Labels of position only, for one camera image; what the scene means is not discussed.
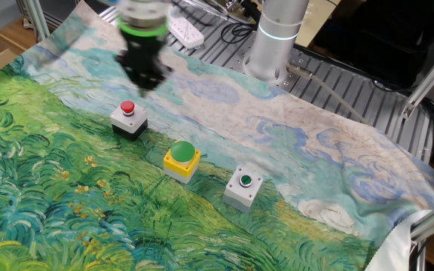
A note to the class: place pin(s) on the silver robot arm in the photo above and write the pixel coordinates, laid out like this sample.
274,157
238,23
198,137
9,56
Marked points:
277,45

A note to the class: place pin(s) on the painted landscape cloth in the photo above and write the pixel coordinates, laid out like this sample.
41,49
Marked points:
89,207

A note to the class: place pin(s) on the red button white black box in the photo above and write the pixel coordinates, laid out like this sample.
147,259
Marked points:
128,122

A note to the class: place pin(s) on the green dome button yellow box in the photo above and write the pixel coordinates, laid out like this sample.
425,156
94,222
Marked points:
182,152

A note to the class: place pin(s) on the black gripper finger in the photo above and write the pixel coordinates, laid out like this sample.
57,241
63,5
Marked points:
128,73
156,80

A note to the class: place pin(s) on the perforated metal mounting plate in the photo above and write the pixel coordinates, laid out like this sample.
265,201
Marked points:
300,62

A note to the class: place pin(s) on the small green button grey box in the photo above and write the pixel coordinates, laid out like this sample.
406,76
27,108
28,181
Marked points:
239,195

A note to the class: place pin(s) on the tan cardboard sheet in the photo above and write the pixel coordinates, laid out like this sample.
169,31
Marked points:
316,22

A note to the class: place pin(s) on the white power strip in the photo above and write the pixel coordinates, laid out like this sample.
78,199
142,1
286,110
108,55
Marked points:
187,34

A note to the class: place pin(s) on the black power adapter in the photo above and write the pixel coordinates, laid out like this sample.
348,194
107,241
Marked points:
251,11

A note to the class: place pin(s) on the black gripper body green ring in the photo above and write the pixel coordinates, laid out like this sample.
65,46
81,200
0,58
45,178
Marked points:
143,52

